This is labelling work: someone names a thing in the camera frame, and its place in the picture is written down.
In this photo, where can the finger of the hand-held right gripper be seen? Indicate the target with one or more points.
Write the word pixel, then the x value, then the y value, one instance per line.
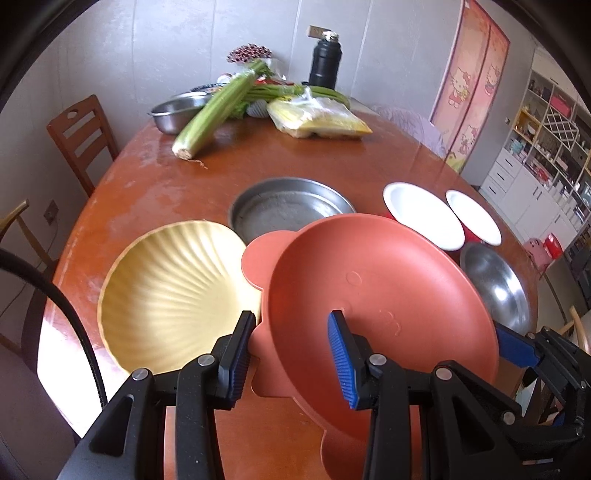
pixel 517 348
pixel 559 417

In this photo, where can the red stool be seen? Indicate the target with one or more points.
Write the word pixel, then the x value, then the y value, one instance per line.
pixel 552 247

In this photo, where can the yellow ribbed plate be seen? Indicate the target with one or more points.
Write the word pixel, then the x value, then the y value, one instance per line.
pixel 175 286

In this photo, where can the red bowl with white inside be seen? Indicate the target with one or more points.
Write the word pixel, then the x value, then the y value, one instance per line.
pixel 475 217
pixel 420 217

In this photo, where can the white wrapped item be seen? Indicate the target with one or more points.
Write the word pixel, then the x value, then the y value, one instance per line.
pixel 257 109

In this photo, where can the celery bunch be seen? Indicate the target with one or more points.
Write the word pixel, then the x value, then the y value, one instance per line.
pixel 207 115

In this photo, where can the black thermos bottle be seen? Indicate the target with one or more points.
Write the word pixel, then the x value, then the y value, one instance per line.
pixel 325 64

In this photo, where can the pink stool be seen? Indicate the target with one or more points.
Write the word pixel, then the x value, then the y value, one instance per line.
pixel 535 251

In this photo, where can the orange plastic plate with ears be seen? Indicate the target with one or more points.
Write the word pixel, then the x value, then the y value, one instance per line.
pixel 378 277

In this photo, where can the round metal tray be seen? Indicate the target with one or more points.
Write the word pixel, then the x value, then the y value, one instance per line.
pixel 286 207

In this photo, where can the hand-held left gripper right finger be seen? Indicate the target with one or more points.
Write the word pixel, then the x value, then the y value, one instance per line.
pixel 341 364

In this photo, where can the low wall socket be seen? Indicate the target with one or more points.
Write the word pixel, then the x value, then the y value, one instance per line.
pixel 51 212

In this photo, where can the wall outlet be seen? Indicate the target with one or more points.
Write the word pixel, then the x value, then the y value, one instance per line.
pixel 316 31

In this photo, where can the bundle of green beans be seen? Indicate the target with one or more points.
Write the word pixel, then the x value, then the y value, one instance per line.
pixel 323 93

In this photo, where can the stainless steel basin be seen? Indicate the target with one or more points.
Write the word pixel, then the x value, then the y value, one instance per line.
pixel 171 117

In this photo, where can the white shelf cabinet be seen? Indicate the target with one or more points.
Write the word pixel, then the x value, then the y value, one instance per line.
pixel 540 152

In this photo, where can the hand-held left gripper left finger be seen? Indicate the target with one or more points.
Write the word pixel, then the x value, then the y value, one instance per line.
pixel 238 364

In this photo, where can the blue patterned bowl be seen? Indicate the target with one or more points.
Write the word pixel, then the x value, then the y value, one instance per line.
pixel 203 87

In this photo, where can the yellow bag of noodles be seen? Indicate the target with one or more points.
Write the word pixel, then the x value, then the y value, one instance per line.
pixel 318 120

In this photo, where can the stainless steel bowl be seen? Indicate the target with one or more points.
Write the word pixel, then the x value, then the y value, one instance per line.
pixel 496 281

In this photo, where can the red packet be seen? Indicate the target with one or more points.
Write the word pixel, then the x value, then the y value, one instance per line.
pixel 277 82

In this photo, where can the light wooden chair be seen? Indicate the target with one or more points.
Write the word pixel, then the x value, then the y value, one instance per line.
pixel 14 217
pixel 577 323

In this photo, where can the purple cloth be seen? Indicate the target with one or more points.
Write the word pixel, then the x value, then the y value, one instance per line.
pixel 411 124

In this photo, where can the brown wooden chair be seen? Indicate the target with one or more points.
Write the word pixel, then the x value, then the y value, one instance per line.
pixel 83 115

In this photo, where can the pink cartoon cat curtain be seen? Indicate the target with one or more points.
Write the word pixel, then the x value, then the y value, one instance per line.
pixel 471 83

